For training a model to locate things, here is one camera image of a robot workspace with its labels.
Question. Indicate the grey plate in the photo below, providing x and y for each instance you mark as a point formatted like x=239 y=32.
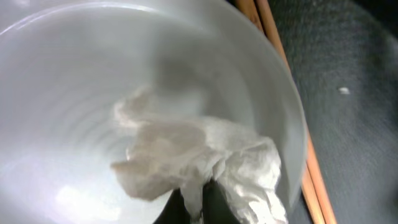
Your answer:
x=64 y=64

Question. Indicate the white tissue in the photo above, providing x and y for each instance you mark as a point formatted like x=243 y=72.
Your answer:
x=171 y=153

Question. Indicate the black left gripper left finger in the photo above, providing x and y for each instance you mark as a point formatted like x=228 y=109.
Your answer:
x=174 y=211

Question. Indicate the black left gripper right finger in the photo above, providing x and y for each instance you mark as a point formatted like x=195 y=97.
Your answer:
x=215 y=208

